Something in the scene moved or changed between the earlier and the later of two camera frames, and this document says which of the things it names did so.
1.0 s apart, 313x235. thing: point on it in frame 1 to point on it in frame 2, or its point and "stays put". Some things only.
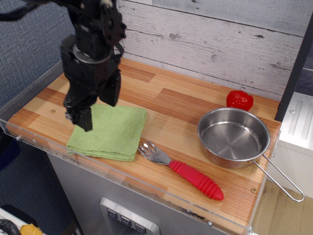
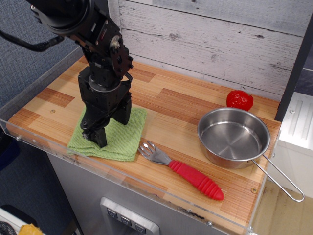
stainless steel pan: [233, 137] stays put
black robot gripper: [88, 63] to [101, 98]
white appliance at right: [293, 152] stays put
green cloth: [116, 134] stays put
